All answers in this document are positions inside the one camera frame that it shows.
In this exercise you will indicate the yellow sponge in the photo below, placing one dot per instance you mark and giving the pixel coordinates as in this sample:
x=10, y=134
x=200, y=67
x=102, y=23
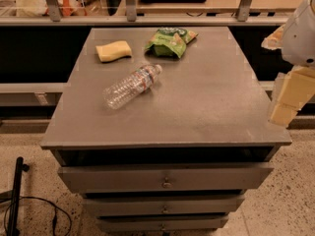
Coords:
x=113, y=51

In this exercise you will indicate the grey drawer cabinet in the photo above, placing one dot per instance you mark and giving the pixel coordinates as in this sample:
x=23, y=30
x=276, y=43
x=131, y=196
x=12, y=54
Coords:
x=206, y=107

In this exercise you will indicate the green chip bag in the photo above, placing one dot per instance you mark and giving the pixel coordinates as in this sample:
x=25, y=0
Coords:
x=170, y=42

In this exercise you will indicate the clear plastic water bottle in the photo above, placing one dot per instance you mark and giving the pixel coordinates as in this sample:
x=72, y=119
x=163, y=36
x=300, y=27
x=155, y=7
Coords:
x=136, y=83

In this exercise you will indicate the black stand pole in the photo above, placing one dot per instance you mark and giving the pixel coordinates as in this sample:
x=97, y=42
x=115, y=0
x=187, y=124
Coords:
x=11, y=229

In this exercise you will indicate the top grey drawer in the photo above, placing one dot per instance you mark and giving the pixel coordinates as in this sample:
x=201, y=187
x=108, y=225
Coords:
x=164, y=177

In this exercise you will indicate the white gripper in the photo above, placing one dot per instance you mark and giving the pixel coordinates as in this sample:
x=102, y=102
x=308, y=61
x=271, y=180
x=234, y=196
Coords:
x=300, y=38

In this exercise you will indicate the bottom grey drawer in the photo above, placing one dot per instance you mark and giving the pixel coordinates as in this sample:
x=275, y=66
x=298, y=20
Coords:
x=162, y=223

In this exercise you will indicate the grey metal railing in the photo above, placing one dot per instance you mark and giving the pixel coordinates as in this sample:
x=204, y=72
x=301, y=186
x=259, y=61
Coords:
x=136, y=13

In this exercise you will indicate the middle grey drawer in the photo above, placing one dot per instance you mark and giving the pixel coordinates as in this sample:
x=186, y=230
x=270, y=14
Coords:
x=163, y=205

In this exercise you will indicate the grey drawer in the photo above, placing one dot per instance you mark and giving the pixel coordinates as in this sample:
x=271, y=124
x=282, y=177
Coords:
x=162, y=223
x=164, y=177
x=163, y=205

